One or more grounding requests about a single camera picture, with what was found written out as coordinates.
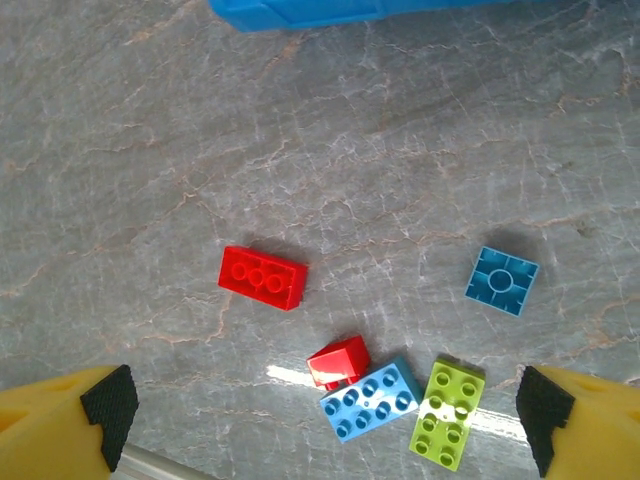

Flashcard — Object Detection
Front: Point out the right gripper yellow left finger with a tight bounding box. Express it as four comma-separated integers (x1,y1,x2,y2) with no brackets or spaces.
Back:
0,363,140,480

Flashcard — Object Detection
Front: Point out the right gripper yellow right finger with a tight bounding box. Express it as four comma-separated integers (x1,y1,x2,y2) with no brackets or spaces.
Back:
515,364,640,480

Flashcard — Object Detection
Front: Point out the green lego brick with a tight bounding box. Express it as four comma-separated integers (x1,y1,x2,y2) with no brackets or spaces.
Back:
408,354,487,472

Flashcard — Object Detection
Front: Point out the small blue lego brick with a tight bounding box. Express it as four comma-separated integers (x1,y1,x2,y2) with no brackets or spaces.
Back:
463,244,541,319

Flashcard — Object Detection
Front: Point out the small red lego brick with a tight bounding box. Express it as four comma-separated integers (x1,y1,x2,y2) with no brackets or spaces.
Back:
305,334,372,392

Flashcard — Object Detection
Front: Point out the blue plastic bin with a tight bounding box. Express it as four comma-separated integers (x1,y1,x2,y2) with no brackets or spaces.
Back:
208,0,546,34

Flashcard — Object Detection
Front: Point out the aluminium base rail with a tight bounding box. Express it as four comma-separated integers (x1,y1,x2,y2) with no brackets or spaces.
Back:
119,446,214,480

